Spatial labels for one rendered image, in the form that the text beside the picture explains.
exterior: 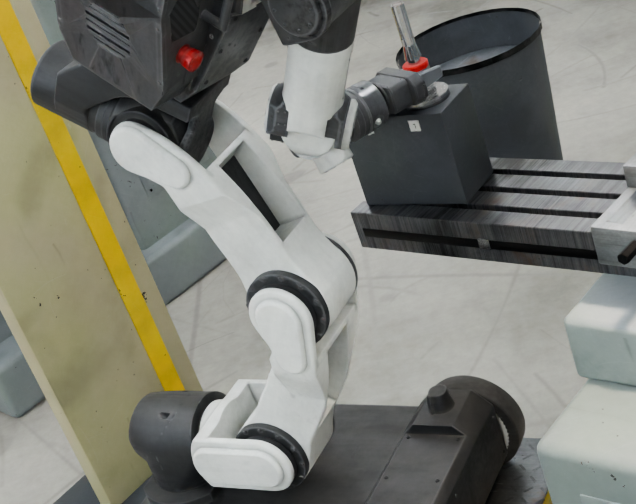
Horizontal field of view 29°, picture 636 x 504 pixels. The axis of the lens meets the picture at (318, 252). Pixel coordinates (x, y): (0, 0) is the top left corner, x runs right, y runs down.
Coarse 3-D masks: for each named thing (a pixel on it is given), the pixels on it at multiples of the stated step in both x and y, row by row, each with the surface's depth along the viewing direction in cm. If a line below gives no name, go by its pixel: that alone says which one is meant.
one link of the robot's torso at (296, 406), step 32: (352, 256) 202; (256, 320) 192; (288, 320) 189; (352, 320) 206; (288, 352) 193; (320, 352) 196; (288, 384) 202; (320, 384) 198; (256, 416) 213; (288, 416) 209; (320, 416) 206; (288, 448) 211; (320, 448) 217
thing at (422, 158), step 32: (448, 96) 218; (384, 128) 221; (416, 128) 217; (448, 128) 215; (480, 128) 224; (384, 160) 225; (416, 160) 221; (448, 160) 217; (480, 160) 224; (384, 192) 229; (416, 192) 225; (448, 192) 221
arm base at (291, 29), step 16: (272, 0) 155; (288, 0) 154; (304, 0) 152; (320, 0) 152; (272, 16) 158; (288, 16) 156; (304, 16) 154; (320, 16) 153; (288, 32) 158; (304, 32) 156; (320, 32) 155
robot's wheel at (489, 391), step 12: (444, 384) 233; (456, 384) 231; (468, 384) 230; (480, 384) 230; (492, 384) 231; (492, 396) 228; (504, 396) 230; (504, 408) 228; (516, 408) 230; (504, 420) 229; (516, 420) 229; (504, 432) 230; (516, 432) 229; (516, 444) 231
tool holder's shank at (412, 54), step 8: (392, 8) 211; (400, 8) 211; (400, 16) 211; (400, 24) 212; (408, 24) 212; (400, 32) 213; (408, 32) 213; (408, 40) 213; (408, 48) 214; (416, 48) 214; (408, 56) 215; (416, 56) 215
